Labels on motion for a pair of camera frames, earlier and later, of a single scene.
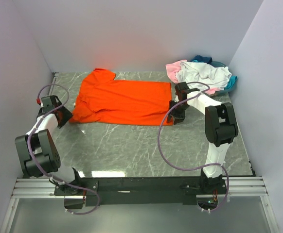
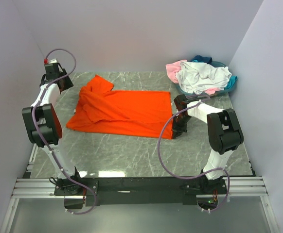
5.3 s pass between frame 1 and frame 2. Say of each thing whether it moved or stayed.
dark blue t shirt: stayed
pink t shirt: stayed
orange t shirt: moved
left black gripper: moved
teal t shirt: stayed
